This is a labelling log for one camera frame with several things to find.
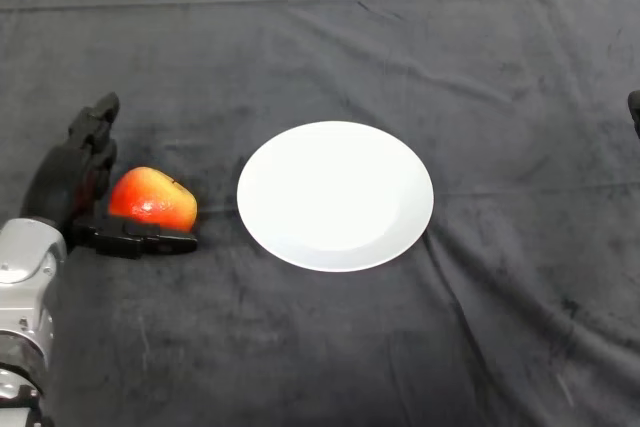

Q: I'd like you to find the white round plate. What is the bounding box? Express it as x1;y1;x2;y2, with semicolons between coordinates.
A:
236;120;435;273

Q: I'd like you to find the red yellow apple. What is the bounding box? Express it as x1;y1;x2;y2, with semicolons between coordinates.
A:
107;166;199;234

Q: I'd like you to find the black cloth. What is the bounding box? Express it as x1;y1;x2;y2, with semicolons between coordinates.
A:
0;0;640;427

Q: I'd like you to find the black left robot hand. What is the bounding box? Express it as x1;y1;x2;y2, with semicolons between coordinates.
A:
19;91;199;261

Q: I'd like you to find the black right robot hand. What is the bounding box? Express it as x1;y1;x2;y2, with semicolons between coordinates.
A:
626;89;640;140

